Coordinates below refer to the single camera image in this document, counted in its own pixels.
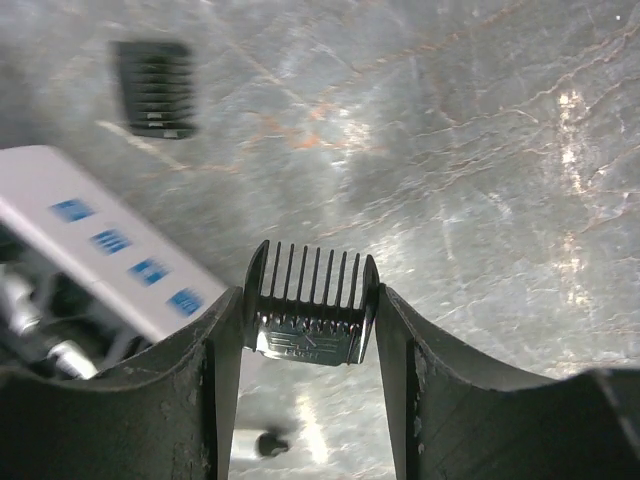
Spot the black clipper guard comb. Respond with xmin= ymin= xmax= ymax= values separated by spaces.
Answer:
xmin=111 ymin=40 xmax=197 ymax=140
xmin=243 ymin=240 xmax=380 ymax=367

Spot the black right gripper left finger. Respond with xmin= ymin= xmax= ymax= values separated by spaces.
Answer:
xmin=1 ymin=287 xmax=243 ymax=480

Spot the white clipper kit box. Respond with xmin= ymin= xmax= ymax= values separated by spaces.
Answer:
xmin=1 ymin=145 xmax=225 ymax=372

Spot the silver black hair clipper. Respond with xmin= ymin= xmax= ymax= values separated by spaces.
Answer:
xmin=1 ymin=264 xmax=99 ymax=380

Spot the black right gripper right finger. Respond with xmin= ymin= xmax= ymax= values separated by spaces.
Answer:
xmin=377 ymin=287 xmax=639 ymax=479

